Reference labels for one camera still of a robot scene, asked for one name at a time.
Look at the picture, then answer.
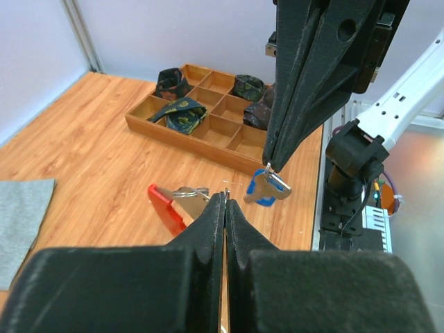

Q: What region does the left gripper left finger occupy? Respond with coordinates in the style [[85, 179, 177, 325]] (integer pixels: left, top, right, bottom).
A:
[[1, 193, 225, 332]]

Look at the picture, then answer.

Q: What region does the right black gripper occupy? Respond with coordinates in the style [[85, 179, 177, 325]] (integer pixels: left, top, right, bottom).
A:
[[262, 1, 409, 172]]

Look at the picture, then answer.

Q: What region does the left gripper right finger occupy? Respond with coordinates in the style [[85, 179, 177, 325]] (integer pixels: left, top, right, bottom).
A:
[[225, 200, 436, 332]]

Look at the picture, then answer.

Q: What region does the blue key tag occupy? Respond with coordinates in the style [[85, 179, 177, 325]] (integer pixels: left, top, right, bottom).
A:
[[244, 162, 292, 207]]

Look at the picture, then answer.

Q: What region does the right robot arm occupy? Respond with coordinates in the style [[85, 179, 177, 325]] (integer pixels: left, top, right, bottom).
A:
[[262, 1, 443, 236]]

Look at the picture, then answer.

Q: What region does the green patterned rolled necktie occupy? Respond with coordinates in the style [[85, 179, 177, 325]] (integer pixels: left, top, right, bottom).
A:
[[232, 74, 266, 102]]

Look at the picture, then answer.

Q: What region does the dark brown dotted necktie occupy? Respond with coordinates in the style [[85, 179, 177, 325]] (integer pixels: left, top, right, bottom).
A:
[[243, 84, 275, 130]]

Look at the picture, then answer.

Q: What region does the wooden compartment tray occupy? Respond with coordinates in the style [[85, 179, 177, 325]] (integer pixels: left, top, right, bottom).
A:
[[126, 64, 266, 174]]

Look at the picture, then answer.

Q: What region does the dark patterned necktie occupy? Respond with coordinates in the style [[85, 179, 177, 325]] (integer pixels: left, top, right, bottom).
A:
[[148, 97, 208, 135]]

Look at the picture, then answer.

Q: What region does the dark rolled necktie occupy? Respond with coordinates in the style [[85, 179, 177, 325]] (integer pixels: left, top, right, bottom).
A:
[[155, 67, 192, 101]]

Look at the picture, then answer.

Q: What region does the grey cloth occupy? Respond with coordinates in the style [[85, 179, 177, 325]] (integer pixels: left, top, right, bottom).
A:
[[1, 179, 56, 291]]

